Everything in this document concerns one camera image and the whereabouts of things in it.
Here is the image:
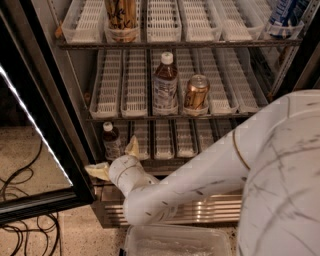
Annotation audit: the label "wire shelf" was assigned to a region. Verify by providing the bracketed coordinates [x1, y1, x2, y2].
[86, 113, 255, 123]
[58, 39, 302, 50]

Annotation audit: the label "tall brown tea bottle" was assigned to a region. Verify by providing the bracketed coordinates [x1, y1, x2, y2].
[153, 52, 178, 115]

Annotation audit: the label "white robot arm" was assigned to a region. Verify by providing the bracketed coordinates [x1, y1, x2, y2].
[88, 89, 320, 256]

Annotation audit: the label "middle wire shelf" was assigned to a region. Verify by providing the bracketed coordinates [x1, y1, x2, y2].
[86, 113, 255, 123]

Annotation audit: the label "small brown tea bottle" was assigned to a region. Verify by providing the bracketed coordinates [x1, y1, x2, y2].
[102, 122, 122, 161]

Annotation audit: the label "steel fridge base grille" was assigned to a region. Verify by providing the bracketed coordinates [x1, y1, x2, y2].
[92, 181, 242, 228]

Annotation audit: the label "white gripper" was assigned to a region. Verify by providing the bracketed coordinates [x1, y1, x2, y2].
[85, 135, 159, 197]

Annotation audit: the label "right fridge door frame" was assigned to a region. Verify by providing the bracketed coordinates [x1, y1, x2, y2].
[274, 16, 320, 98]

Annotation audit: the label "clear plastic bin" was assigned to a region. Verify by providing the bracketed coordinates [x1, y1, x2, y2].
[123, 224, 236, 256]

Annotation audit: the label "top wire shelf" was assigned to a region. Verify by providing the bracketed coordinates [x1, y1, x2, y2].
[58, 39, 302, 50]

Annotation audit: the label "gold drink can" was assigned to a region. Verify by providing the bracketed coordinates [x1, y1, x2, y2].
[184, 74, 210, 110]

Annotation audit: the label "glass fridge door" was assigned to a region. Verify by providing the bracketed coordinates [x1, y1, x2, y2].
[0, 6, 94, 225]

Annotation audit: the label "black floor cables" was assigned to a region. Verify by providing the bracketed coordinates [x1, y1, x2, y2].
[0, 139, 62, 256]

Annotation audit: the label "blue white drink carton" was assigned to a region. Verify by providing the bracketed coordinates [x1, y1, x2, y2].
[269, 0, 310, 27]

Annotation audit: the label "gold can top shelf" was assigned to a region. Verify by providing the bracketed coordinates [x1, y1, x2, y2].
[105, 0, 138, 43]

